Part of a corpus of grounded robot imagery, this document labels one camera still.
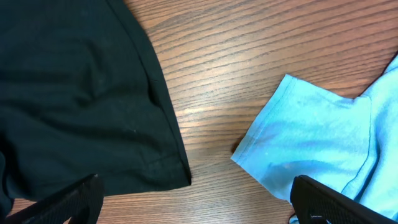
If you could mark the light blue t-shirt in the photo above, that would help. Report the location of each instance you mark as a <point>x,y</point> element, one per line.
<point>347,144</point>

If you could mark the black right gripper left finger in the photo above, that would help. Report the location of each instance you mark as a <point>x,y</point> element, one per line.
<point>79,203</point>

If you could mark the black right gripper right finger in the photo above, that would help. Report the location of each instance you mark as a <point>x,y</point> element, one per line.
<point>315,203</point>

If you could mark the black t-shirt with white logo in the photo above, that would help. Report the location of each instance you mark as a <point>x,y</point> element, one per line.
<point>82,92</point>

